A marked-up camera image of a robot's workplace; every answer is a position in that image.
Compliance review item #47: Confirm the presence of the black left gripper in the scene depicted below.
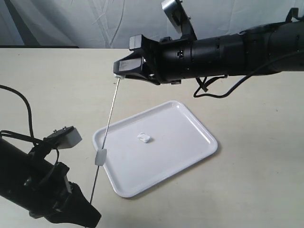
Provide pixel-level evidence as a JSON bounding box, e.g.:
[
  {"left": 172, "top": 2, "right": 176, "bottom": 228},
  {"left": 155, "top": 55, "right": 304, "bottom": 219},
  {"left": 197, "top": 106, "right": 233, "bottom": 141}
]
[{"left": 21, "top": 162, "right": 101, "bottom": 228}]

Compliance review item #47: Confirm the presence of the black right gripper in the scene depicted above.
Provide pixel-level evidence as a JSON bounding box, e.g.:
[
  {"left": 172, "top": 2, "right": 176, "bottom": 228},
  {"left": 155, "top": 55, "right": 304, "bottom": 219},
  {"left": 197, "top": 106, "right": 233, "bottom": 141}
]
[{"left": 113, "top": 35, "right": 195, "bottom": 85}]

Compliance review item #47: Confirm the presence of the thin metal skewer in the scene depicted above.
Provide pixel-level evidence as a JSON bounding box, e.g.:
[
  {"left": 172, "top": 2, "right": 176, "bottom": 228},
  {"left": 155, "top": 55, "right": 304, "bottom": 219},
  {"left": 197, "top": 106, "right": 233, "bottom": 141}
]
[{"left": 90, "top": 77, "right": 121, "bottom": 204}]

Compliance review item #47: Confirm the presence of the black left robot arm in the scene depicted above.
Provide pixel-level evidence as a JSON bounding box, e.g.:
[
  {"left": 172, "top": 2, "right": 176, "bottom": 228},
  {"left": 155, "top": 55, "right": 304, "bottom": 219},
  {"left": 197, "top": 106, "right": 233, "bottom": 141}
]
[{"left": 0, "top": 139, "right": 101, "bottom": 228}]

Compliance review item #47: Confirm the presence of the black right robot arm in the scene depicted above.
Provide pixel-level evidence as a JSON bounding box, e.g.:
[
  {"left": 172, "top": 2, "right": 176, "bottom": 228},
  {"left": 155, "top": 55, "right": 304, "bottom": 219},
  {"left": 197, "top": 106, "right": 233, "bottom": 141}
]
[{"left": 113, "top": 21, "right": 304, "bottom": 85}]

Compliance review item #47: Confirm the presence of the grey wrinkled backdrop cloth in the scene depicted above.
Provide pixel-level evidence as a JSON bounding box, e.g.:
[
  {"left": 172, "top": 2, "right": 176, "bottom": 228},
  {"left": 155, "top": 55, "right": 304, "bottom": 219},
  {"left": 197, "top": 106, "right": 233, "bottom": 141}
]
[{"left": 0, "top": 0, "right": 304, "bottom": 48}]

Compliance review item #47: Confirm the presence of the white rectangular plastic tray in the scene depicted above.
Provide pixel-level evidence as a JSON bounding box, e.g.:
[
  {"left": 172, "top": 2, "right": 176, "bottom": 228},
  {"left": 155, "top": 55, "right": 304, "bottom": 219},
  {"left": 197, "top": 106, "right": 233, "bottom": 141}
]
[{"left": 93, "top": 101, "right": 218, "bottom": 198}]

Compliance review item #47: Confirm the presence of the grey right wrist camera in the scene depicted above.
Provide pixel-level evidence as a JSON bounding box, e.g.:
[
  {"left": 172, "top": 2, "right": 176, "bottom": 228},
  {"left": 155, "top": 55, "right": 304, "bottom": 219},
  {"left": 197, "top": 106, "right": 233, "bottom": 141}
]
[{"left": 161, "top": 0, "right": 197, "bottom": 41}]

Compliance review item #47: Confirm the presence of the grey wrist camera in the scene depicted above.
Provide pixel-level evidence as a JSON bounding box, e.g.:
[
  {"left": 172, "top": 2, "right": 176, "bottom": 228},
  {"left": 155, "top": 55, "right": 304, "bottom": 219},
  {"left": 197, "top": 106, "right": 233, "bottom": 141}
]
[
  {"left": 46, "top": 126, "right": 82, "bottom": 150},
  {"left": 161, "top": 0, "right": 197, "bottom": 41}
]

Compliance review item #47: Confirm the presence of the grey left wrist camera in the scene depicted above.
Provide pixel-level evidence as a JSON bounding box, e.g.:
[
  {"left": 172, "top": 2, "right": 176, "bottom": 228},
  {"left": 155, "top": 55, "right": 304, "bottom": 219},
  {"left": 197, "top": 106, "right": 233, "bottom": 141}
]
[{"left": 46, "top": 126, "right": 82, "bottom": 150}]

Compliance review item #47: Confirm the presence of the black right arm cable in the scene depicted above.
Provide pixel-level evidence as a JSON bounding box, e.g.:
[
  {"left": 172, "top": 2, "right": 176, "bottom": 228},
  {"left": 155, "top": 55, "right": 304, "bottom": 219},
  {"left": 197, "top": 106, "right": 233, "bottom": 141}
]
[{"left": 193, "top": 51, "right": 304, "bottom": 98}]

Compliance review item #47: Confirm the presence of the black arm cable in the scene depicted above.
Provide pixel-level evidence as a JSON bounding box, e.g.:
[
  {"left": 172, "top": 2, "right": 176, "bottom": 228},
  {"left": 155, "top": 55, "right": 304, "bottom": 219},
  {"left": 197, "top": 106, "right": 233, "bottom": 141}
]
[
  {"left": 193, "top": 51, "right": 304, "bottom": 98},
  {"left": 0, "top": 85, "right": 34, "bottom": 143}
]

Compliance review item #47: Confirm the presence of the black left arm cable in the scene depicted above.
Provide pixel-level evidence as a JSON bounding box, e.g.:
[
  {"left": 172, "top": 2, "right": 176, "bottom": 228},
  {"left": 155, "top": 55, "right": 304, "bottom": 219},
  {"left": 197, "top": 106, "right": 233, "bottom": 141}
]
[{"left": 0, "top": 85, "right": 34, "bottom": 143}]

